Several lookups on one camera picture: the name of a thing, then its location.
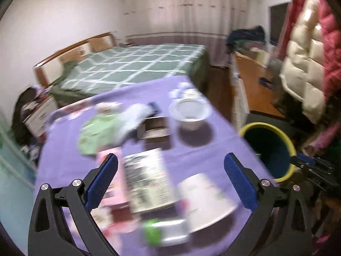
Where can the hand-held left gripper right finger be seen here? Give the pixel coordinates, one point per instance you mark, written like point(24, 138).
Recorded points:
point(239, 181)

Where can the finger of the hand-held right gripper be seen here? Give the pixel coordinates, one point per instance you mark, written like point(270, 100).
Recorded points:
point(306, 160)

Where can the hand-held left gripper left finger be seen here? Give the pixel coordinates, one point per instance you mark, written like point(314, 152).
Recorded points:
point(102, 177)

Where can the yellow rimmed trash bin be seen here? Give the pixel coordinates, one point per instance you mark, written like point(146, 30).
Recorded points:
point(269, 149)

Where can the green plastic packet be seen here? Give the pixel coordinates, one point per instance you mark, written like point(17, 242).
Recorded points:
point(100, 133)

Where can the pink packet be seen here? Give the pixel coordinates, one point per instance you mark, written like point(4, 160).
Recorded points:
point(114, 192)

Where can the pink cloth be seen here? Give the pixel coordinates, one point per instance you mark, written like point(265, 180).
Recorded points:
point(326, 138)

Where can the white flat packet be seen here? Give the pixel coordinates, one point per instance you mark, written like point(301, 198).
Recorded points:
point(207, 202)

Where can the black white printed box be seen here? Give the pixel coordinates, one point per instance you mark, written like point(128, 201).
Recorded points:
point(147, 181)

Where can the purple floral tablecloth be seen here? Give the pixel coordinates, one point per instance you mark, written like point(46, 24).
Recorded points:
point(197, 154)

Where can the white plastic bottle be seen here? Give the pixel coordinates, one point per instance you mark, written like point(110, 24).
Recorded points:
point(130, 121)

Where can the dark brown box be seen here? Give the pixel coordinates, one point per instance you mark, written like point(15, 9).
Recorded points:
point(154, 128)

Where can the dark blue small wrapper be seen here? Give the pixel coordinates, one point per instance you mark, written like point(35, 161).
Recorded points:
point(155, 108)

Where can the wooden desk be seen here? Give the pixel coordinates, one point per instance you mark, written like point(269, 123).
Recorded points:
point(253, 90)

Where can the white nightstand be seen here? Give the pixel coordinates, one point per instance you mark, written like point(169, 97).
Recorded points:
point(40, 114)

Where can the teal wardrobe sliding door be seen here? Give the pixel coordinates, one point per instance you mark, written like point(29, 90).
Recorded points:
point(13, 170)

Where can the white puffer jacket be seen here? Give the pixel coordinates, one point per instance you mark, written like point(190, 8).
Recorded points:
point(303, 58)

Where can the black clothing heap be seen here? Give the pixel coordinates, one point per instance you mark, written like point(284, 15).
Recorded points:
point(20, 117)

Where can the small white wrapper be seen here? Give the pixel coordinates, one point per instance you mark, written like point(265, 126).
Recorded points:
point(183, 90)

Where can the bed with green plaid cover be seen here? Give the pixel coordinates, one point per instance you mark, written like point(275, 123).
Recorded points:
point(133, 64)

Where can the red quilted jacket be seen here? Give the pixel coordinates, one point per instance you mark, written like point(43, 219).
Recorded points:
point(331, 45)

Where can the wooden headboard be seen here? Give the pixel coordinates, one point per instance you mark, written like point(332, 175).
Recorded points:
point(48, 69)

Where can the brown pillow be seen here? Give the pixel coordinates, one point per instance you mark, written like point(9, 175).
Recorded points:
point(68, 57)
point(98, 45)

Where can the dark clothes pile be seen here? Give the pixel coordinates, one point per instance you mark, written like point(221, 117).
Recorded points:
point(247, 38)

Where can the black television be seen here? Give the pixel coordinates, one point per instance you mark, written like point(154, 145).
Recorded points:
point(278, 24)

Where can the beige pink curtain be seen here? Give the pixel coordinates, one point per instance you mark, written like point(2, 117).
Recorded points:
point(186, 18)

